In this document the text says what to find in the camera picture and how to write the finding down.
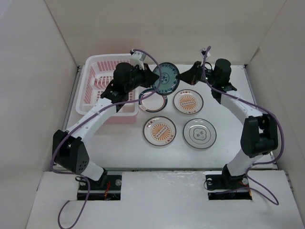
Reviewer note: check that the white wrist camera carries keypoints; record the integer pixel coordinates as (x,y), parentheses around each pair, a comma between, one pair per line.
(204,53)
(137,58)

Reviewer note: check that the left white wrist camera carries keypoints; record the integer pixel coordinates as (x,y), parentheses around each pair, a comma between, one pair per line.
(137,58)

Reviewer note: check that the orange sunburst plate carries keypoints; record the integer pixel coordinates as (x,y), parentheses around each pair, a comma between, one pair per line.
(159,131)
(188,102)

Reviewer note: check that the orange sunburst plate upper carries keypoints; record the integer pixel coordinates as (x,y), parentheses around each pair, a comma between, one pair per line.
(188,102)

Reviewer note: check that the white grey pattern plate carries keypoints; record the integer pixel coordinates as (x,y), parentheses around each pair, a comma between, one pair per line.
(199,133)

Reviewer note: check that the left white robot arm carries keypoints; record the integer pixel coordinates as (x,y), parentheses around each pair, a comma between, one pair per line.
(68,147)

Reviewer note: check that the orange sunburst plate lower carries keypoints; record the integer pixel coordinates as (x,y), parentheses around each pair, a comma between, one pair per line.
(159,131)

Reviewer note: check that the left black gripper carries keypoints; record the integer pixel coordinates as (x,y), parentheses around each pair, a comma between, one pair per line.
(149,77)

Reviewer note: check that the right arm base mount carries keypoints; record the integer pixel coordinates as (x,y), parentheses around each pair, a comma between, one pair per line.
(218,189)

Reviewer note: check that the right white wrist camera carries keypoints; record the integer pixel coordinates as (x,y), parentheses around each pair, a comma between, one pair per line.
(204,53)

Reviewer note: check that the pink white dish rack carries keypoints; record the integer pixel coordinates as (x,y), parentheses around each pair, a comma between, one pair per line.
(96,75)

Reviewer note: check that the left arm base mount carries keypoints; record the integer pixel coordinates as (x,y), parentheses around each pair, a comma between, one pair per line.
(109,191)

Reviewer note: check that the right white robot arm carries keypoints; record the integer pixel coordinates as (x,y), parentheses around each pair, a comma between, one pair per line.
(259,135)

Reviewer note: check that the blue patterned small plate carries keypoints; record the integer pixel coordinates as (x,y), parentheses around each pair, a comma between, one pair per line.
(169,82)

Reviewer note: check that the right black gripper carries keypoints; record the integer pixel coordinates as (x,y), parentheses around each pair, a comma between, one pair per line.
(191,76)

